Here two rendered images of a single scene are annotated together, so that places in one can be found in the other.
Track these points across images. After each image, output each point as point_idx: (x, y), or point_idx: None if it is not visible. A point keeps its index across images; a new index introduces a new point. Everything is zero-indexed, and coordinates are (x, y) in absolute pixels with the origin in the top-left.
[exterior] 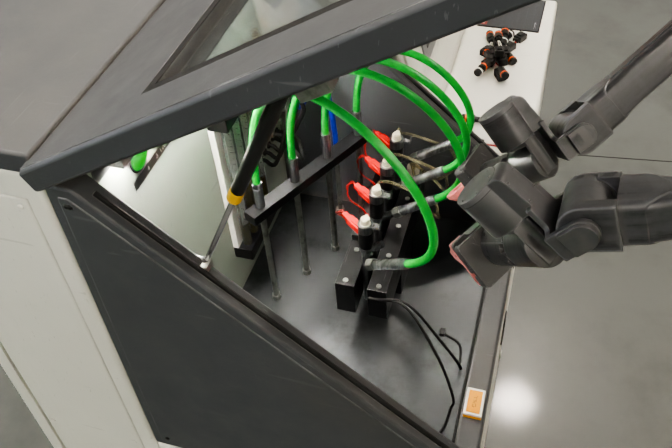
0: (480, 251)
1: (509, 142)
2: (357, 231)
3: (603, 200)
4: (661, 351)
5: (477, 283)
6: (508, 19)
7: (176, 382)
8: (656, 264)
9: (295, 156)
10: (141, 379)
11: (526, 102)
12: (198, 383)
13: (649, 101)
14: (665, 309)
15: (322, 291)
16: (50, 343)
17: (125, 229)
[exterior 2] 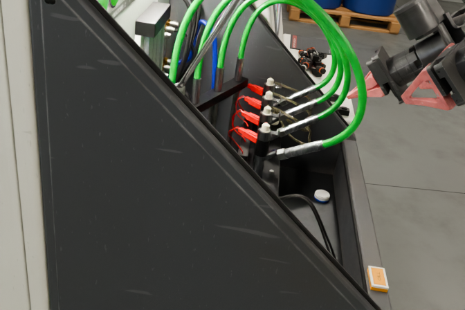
0: (456, 70)
1: (424, 25)
2: (255, 140)
3: None
4: (407, 308)
5: (447, 107)
6: (310, 47)
7: (104, 252)
8: (389, 249)
9: (200, 77)
10: (62, 254)
11: None
12: (131, 250)
13: (361, 149)
14: (403, 279)
15: None
16: None
17: (110, 31)
